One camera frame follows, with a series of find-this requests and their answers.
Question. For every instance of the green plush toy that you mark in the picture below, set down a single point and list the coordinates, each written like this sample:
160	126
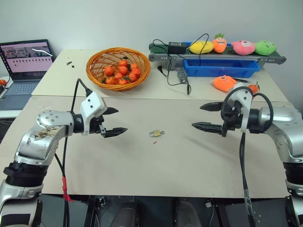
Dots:
265	48

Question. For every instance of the black power adapter brick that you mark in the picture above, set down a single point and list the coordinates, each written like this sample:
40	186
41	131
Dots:
176	48

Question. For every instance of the orange woven basket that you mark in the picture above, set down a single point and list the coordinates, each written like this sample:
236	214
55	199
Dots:
94	71

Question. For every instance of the grey mini conveyor belt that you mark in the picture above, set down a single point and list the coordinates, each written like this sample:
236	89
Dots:
270	58

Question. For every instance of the open grey laptop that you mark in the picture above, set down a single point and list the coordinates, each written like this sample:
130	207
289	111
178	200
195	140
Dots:
23	66

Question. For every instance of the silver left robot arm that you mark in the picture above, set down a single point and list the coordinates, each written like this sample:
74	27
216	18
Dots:
42	142

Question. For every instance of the yellow plush toy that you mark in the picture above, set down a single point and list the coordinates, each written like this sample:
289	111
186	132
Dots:
201	47

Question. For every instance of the orange round plush toy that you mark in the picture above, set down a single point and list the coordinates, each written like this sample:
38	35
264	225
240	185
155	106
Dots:
223	83

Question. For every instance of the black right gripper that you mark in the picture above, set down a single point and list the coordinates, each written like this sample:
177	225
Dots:
233	118

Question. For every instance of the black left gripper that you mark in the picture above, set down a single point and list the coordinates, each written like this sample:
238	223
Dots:
96	125

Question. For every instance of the small orange mandarin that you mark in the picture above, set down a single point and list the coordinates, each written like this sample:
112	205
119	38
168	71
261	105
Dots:
109	70
123	63
132	77
136	72
123	70
2	82
123	81
134	66
110	81
118	75
253	88

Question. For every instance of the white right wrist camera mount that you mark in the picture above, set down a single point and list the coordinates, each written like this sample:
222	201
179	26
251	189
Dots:
245	99

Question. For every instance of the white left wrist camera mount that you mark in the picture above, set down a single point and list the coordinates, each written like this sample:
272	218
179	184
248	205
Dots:
92	104

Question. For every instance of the orange carrot plush toy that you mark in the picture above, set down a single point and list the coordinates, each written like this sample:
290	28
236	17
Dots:
220	45

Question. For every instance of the pink plush toy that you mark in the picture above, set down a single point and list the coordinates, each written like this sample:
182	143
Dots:
243	48

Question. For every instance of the small brass padlock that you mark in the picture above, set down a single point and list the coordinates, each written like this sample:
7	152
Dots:
155	133

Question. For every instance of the blue plastic bin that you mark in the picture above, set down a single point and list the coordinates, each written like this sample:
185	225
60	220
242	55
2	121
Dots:
220	69

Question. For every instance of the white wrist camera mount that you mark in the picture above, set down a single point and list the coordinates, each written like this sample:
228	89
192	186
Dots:
245	99
92	104

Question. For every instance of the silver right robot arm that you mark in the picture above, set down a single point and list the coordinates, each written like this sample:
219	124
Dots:
282	125

